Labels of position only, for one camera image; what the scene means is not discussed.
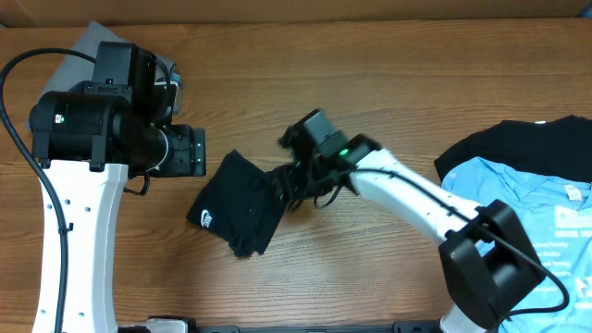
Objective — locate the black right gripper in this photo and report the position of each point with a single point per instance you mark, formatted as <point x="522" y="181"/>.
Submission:
<point x="296" y="173"/>

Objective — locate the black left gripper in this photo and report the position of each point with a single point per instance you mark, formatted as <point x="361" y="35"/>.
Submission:
<point x="191" y="153"/>

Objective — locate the black t-shirt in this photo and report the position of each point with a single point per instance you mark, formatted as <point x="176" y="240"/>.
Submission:
<point x="239" y="206"/>

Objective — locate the light blue t-shirt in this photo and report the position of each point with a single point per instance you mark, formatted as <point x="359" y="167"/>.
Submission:
<point x="556" y="215"/>

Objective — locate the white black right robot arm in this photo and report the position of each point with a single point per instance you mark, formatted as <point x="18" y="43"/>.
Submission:
<point x="488" y="261"/>

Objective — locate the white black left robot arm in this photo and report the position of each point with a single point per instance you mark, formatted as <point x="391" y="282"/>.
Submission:
<point x="89" y="141"/>

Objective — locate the black garment under pile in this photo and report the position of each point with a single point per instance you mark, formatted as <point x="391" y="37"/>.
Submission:
<point x="560" y="148"/>

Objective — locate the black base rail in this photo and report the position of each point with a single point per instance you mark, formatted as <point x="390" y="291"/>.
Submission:
<point x="421" y="326"/>

